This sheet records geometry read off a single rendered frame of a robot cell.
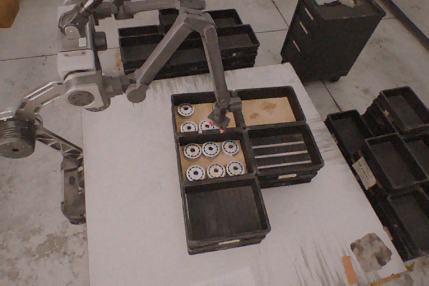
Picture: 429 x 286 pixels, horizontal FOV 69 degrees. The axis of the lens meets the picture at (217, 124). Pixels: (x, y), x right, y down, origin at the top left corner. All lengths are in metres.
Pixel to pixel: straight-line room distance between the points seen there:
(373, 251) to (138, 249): 1.26
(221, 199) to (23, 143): 1.07
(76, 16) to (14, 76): 2.35
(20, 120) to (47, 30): 2.23
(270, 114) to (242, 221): 0.73
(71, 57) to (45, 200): 1.65
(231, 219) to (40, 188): 1.68
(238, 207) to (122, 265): 0.64
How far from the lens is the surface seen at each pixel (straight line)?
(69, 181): 2.52
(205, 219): 1.66
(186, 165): 1.78
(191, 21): 1.14
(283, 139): 1.97
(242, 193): 1.74
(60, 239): 2.64
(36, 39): 4.00
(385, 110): 2.91
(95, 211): 1.87
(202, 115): 1.97
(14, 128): 1.94
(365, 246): 2.01
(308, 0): 3.05
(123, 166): 1.95
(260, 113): 2.04
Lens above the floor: 2.41
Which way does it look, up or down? 54 degrees down
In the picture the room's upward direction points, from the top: 10 degrees clockwise
